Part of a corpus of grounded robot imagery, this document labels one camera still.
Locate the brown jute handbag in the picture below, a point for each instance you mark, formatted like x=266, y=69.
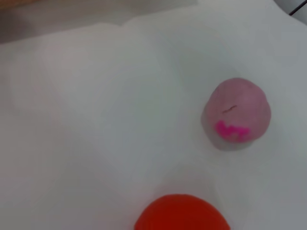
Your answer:
x=14, y=1

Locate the pink peach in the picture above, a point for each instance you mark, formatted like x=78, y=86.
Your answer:
x=237, y=110

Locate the orange fruit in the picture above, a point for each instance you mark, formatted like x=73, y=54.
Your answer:
x=182, y=213

